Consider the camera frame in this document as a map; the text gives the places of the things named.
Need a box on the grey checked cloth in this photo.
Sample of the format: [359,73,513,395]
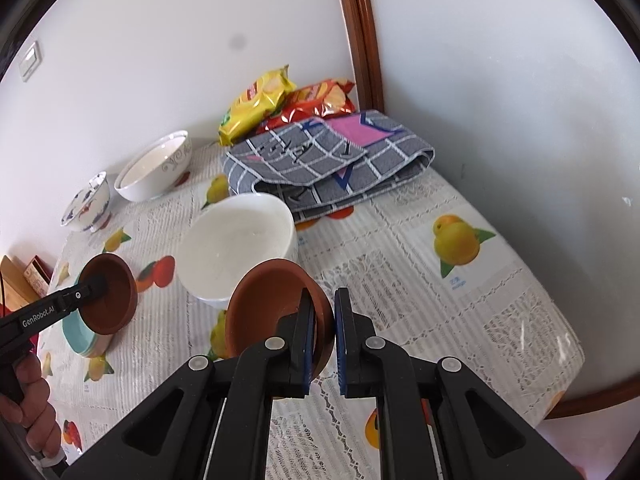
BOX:
[222,110,435,224]

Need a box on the white wall light switch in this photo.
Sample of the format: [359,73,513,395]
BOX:
[18,40,43,82]

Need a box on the plain white bowl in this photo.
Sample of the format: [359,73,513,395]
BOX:
[177,193,299,311]

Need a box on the yellow chip bag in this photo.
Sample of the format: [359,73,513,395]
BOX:
[217,65,297,147]

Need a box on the blue patterned white footed bowl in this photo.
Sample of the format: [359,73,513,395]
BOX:
[61,171,112,233]

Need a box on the fruit printed tablecloth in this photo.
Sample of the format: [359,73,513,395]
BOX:
[30,145,586,480]

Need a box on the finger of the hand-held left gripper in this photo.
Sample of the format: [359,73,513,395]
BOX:
[70,274,111,307]

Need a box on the teal square plate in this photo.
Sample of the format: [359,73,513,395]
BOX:
[61,307,98,358]

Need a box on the red chip bag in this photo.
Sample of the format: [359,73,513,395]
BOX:
[257,79,357,135]

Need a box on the brown wooden rail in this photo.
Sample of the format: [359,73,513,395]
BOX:
[542,372,638,420]

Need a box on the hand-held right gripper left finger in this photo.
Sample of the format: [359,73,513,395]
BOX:
[60,287,318,480]

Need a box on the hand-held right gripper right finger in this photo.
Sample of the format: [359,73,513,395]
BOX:
[334,287,586,480]

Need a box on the small brown bowl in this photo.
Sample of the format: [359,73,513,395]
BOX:
[79,253,138,336]
[224,258,335,378]

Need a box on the person's left hand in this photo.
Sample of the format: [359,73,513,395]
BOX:
[0,352,62,443]

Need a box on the large white patterned bowl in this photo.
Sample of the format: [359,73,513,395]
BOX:
[114,130,193,203]

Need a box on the brown wooden door frame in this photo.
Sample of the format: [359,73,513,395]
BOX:
[331,0,386,113]

